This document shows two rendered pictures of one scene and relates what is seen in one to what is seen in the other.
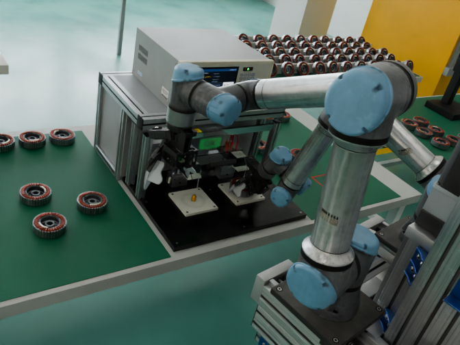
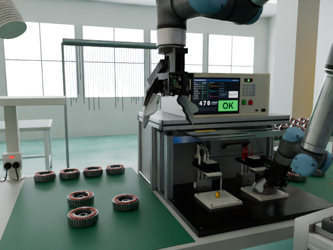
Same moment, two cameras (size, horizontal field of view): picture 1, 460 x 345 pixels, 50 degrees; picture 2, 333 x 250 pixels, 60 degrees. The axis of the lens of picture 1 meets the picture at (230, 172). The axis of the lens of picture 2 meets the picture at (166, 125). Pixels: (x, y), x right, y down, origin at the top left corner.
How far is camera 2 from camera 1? 0.80 m
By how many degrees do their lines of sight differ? 30
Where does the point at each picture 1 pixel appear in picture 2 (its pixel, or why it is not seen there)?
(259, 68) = (258, 79)
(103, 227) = (132, 219)
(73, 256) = (96, 240)
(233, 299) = not seen: outside the picture
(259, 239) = (292, 227)
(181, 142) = (173, 60)
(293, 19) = not seen: hidden behind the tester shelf
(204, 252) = (231, 238)
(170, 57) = not seen: hidden behind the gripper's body
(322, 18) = (305, 116)
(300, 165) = (317, 122)
